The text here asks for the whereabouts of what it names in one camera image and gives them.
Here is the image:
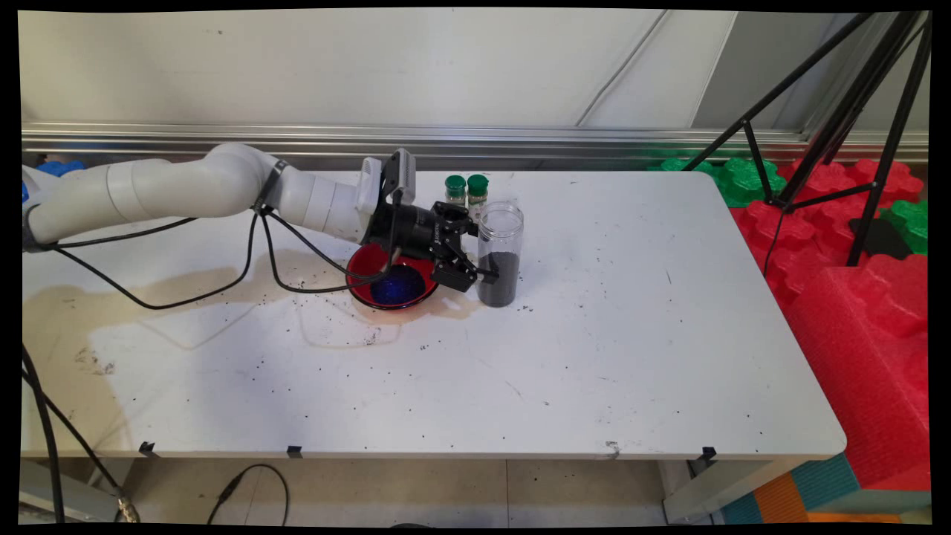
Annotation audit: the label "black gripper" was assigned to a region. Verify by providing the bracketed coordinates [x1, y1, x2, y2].
[362, 199, 500, 293]

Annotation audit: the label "clear plastic jar black seeds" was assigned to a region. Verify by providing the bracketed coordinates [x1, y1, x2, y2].
[478, 201, 525, 308]

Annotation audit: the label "black seed heap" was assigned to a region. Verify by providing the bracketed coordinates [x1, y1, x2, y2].
[370, 264, 426, 307]

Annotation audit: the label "red bowl black rim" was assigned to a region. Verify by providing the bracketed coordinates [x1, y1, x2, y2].
[346, 241, 441, 311]

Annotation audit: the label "white table leg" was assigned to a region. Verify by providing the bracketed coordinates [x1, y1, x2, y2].
[661, 457, 811, 525]
[21, 459, 134, 521]

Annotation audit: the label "black tripod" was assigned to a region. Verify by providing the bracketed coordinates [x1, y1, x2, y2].
[680, 10, 933, 268]

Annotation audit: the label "colourful foam mat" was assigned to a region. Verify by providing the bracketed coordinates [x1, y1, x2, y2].
[721, 453, 931, 525]

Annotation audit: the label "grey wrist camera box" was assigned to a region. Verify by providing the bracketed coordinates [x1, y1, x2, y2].
[380, 148, 418, 209]

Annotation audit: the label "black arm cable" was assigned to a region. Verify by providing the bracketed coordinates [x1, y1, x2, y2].
[22, 212, 406, 309]

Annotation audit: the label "black cable strap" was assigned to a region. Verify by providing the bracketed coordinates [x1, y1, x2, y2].
[253, 158, 289, 216]
[22, 202, 47, 253]

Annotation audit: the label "white wall cable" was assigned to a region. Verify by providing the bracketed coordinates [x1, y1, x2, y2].
[574, 9, 669, 129]

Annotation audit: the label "black floor cable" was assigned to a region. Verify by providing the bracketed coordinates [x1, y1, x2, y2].
[207, 464, 289, 527]

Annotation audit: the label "black cable metal connector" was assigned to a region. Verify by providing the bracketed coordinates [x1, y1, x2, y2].
[21, 346, 142, 523]

